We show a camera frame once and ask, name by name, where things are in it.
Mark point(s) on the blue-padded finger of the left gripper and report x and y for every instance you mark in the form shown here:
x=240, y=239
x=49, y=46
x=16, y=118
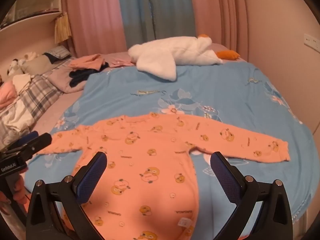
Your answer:
x=25, y=139

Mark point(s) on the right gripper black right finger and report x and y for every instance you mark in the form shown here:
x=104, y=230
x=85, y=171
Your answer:
x=274, y=219

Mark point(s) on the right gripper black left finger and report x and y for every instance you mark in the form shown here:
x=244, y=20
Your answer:
x=43, y=219

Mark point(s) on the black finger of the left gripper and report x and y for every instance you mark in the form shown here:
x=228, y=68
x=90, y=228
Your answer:
x=35, y=145

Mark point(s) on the orange cartoon print baby onesie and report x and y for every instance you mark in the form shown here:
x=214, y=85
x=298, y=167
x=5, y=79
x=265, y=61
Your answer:
x=149, y=189

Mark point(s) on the person's left hand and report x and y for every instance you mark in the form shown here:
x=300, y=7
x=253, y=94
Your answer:
x=13, y=192

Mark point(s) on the white crumpled cloth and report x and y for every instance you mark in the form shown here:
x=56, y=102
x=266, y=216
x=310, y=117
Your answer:
x=16, y=120

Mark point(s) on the pink cloth at left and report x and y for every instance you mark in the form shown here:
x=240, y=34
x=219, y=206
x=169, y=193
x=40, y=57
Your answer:
x=7, y=94

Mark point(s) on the plaid grey blanket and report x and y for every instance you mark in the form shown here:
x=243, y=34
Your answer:
x=41, y=94

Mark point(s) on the mauve pillow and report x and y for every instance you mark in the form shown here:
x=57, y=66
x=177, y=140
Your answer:
x=61, y=80

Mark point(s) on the black and white plush toy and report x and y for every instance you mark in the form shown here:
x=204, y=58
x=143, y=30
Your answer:
x=17, y=63

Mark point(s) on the beige pillow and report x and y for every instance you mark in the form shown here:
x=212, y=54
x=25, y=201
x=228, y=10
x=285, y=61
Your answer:
x=38, y=66

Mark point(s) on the dark navy garment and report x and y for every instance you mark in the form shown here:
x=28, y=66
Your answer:
x=78, y=76

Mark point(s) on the striped folded cloth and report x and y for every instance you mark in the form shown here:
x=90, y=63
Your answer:
x=57, y=54

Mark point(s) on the pink folded garment on pillow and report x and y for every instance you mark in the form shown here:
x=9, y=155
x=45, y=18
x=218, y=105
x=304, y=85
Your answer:
x=94, y=61

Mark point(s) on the tan tasselled hanging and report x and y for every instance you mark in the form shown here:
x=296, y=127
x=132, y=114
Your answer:
x=62, y=28

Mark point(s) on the small pink patterned cloth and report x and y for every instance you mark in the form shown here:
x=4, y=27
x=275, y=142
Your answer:
x=115, y=62

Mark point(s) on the pink window curtain left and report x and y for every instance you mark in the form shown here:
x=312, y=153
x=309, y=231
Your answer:
x=96, y=26

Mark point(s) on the white goose plush toy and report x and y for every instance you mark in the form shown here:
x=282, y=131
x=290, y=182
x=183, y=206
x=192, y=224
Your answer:
x=161, y=57

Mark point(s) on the blue-green window curtain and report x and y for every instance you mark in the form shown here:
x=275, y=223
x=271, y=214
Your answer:
x=148, y=20

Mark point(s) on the white wall shelf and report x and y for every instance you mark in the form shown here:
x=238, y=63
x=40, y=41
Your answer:
x=23, y=9

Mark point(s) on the white wall socket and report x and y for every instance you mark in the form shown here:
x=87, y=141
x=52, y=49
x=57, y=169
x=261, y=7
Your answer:
x=312, y=42

